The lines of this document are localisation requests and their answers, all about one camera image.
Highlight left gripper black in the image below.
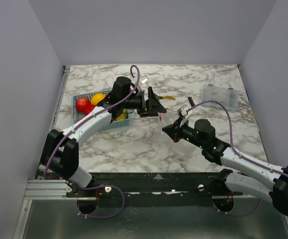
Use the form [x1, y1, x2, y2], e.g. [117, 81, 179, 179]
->
[122, 87, 166, 118]

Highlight clear zip bag orange zipper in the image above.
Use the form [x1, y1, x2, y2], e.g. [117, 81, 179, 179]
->
[157, 108, 195, 159]

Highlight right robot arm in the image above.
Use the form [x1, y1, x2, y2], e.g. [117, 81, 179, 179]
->
[162, 119, 288, 217]

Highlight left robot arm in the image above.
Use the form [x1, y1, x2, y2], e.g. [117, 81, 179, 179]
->
[40, 77, 166, 197]

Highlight yellow bell pepper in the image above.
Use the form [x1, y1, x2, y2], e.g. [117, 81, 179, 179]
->
[116, 109, 128, 121]

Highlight blue plastic basket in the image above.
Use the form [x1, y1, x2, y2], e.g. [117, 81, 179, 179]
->
[71, 88, 131, 132]

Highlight yellow orange fruit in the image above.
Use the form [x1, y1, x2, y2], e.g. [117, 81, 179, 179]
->
[90, 93, 106, 106]

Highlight red bell pepper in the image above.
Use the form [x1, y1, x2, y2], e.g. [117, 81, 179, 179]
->
[82, 104, 95, 115]

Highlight clear plastic parts box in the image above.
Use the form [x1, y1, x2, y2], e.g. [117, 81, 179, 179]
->
[201, 84, 238, 111]

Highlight red apple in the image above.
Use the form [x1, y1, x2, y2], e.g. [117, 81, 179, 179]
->
[76, 98, 90, 113]

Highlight yellow handled pliers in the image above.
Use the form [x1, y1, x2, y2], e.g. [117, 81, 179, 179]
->
[157, 96, 176, 100]

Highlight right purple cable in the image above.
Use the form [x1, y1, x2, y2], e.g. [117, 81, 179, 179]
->
[187, 100, 288, 217]

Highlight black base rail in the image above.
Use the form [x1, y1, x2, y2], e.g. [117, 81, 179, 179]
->
[66, 173, 232, 208]

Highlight aluminium frame rail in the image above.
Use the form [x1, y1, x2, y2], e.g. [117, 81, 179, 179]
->
[11, 66, 71, 239]

